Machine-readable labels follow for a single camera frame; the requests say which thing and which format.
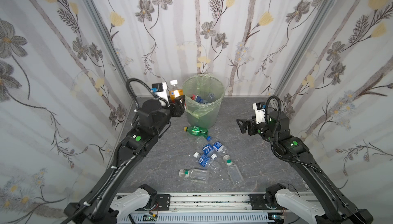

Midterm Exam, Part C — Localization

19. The orange red tea bottle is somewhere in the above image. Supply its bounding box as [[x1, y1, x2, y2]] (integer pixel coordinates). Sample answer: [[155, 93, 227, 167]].
[[169, 80, 184, 101]]

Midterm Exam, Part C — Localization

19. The clear bottle blue label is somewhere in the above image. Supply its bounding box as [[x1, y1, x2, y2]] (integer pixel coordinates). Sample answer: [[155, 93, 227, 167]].
[[206, 93, 216, 103], [206, 136, 228, 156], [193, 152, 220, 173], [195, 96, 208, 104], [196, 136, 218, 160]]

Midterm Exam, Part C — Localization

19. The clear bottle green ring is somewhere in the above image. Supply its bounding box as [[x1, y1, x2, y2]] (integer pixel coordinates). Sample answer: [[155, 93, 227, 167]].
[[178, 168, 211, 183], [222, 154, 245, 185]]

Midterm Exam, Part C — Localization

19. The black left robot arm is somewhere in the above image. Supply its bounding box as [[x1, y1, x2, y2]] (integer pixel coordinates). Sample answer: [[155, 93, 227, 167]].
[[63, 78, 185, 224]]

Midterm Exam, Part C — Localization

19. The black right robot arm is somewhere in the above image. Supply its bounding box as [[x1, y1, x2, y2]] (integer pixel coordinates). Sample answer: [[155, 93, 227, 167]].
[[236, 96, 374, 224]]

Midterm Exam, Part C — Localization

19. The green lined waste bin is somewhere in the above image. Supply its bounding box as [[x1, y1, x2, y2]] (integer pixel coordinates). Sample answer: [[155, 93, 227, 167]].
[[182, 74, 225, 128]]

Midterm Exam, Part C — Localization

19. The green bottle yellow cap top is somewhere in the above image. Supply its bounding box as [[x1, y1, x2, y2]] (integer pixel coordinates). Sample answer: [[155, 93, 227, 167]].
[[184, 126, 208, 138]]

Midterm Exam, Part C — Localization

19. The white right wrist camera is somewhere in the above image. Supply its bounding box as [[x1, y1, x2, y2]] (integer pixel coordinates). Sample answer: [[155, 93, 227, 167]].
[[252, 102, 266, 124]]

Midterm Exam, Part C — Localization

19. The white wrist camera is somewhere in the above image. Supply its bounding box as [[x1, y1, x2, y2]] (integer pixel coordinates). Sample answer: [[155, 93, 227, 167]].
[[252, 102, 266, 124], [151, 82, 169, 101]]

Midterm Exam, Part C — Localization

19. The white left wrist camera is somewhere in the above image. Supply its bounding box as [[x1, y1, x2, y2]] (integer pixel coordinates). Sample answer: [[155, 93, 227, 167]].
[[151, 82, 169, 101]]

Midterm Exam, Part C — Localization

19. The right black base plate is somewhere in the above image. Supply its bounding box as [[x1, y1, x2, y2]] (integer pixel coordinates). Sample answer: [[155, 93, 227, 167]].
[[249, 193, 268, 210]]

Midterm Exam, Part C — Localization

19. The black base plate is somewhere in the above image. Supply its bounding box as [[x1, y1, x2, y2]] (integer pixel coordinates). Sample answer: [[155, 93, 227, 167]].
[[152, 194, 171, 211], [249, 193, 268, 210]]

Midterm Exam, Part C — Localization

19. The aluminium mounting rail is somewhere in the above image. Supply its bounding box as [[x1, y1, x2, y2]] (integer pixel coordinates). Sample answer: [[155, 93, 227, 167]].
[[110, 191, 326, 216]]

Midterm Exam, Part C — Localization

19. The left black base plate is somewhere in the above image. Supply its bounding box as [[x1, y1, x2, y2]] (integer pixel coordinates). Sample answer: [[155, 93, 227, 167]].
[[152, 194, 171, 211]]

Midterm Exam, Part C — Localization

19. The white slotted cable duct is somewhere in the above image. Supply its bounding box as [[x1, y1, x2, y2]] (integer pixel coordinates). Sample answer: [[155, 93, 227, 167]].
[[118, 212, 275, 224]]

